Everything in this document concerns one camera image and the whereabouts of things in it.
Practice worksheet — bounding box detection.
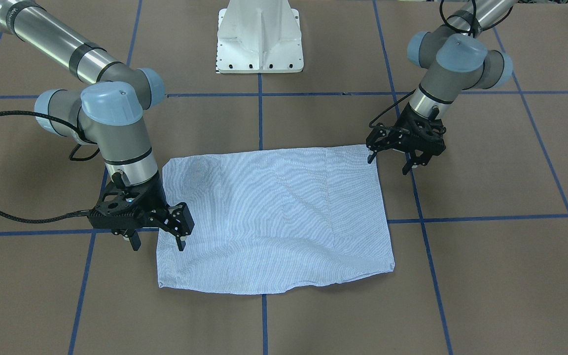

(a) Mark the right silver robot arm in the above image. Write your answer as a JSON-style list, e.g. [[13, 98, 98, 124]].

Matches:
[[0, 0, 194, 251]]

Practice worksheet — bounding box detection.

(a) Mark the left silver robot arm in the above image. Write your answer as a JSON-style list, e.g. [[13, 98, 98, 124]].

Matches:
[[365, 0, 515, 175]]

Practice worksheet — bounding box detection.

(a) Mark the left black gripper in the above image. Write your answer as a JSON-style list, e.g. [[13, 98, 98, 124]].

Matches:
[[366, 106, 446, 176]]

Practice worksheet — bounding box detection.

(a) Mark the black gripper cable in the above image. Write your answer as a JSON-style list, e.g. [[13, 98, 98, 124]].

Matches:
[[0, 111, 92, 223]]

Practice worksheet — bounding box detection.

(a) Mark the light blue striped shirt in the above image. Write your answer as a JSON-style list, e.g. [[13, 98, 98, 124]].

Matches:
[[156, 144, 395, 295]]

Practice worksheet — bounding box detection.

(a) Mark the white camera stand pedestal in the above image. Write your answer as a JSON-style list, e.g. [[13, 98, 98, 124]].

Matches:
[[215, 0, 304, 74]]

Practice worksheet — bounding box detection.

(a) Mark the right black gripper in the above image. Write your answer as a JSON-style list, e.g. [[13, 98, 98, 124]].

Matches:
[[88, 173, 195, 251]]

